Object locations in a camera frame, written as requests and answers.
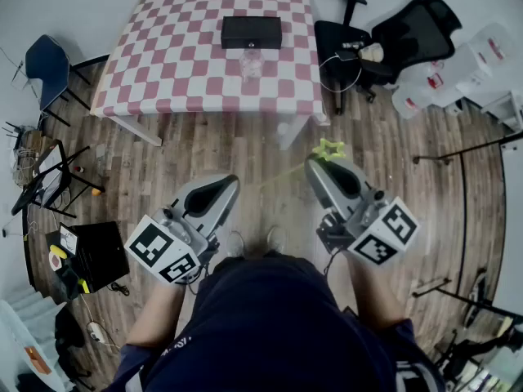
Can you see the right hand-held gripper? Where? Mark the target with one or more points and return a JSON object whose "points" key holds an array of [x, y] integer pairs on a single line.
{"points": [[367, 219]]}

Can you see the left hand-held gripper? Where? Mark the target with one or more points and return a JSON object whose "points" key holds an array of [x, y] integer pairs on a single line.
{"points": [[192, 223]]}

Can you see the yellow-green star toy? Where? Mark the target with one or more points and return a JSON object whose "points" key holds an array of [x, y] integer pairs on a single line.
{"points": [[325, 152]]}

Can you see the person's right forearm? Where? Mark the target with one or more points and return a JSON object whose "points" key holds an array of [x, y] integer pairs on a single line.
{"points": [[376, 292]]}

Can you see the person's left forearm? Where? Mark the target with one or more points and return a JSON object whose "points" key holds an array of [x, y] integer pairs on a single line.
{"points": [[159, 317]]}

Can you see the person's left shoe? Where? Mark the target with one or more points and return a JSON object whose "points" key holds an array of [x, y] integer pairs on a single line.
{"points": [[235, 244]]}

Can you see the person's shoe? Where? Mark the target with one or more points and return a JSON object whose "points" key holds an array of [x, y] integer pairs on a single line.
{"points": [[276, 239], [235, 244]]}

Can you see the person's right shoe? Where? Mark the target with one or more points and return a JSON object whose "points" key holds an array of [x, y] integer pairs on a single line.
{"points": [[276, 239]]}

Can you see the black case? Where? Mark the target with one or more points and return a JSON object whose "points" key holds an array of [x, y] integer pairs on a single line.
{"points": [[100, 255]]}

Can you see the white table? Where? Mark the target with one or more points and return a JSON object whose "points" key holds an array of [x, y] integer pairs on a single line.
{"points": [[141, 129]]}

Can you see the person's navy shirt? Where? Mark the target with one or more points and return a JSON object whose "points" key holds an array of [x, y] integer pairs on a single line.
{"points": [[265, 325]]}

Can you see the small yellow object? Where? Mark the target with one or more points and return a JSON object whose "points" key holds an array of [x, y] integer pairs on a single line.
{"points": [[58, 251]]}

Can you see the black folding stand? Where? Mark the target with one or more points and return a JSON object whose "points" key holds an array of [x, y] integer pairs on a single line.
{"points": [[61, 166]]}

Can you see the white power strip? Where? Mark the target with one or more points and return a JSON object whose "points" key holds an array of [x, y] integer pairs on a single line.
{"points": [[96, 331]]}

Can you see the beige cloth item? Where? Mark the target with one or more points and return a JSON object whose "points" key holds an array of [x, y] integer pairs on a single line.
{"points": [[372, 51]]}

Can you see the red white checkered tablecloth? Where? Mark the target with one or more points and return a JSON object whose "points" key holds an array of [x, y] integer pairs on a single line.
{"points": [[175, 55]]}

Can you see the white plastic storage boxes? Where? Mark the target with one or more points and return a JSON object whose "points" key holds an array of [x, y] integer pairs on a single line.
{"points": [[470, 68]]}

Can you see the black office chair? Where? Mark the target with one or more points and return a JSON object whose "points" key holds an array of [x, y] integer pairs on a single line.
{"points": [[412, 35]]}

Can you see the black drawer box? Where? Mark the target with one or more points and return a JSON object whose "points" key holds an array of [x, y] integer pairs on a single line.
{"points": [[251, 31]]}

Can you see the orange box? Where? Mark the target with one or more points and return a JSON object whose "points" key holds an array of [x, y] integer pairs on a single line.
{"points": [[37, 359]]}

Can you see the blue chair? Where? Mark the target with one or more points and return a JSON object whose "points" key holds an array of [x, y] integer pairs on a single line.
{"points": [[45, 72]]}

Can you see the black metal rail frame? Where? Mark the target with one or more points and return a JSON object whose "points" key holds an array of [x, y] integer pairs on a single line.
{"points": [[462, 219]]}

